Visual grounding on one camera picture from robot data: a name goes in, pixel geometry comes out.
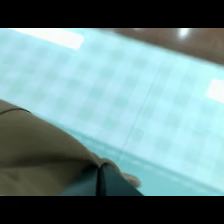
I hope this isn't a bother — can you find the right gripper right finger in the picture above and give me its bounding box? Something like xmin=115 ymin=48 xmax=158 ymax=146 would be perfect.
xmin=97 ymin=164 xmax=144 ymax=197

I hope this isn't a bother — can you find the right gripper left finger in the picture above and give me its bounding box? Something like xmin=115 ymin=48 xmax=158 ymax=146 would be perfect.
xmin=59 ymin=165 xmax=100 ymax=197

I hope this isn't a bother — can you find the brown garment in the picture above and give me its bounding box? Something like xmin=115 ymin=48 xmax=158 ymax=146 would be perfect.
xmin=0 ymin=99 xmax=142 ymax=197

